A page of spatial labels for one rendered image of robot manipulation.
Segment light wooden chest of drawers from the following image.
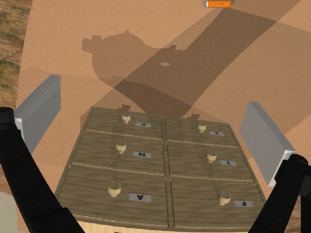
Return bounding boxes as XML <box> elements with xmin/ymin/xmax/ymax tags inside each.
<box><xmin>54</xmin><ymin>106</ymin><xmax>267</xmax><ymax>233</ymax></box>

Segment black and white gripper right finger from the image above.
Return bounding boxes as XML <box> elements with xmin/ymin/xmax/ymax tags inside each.
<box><xmin>239</xmin><ymin>101</ymin><xmax>311</xmax><ymax>233</ymax></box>

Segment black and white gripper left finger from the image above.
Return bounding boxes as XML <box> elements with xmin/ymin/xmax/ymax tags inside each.
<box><xmin>0</xmin><ymin>74</ymin><xmax>85</xmax><ymax>233</ymax></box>

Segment orange aa battery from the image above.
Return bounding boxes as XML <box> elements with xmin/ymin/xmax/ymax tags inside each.
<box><xmin>205</xmin><ymin>0</ymin><xmax>231</xmax><ymax>8</ymax></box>

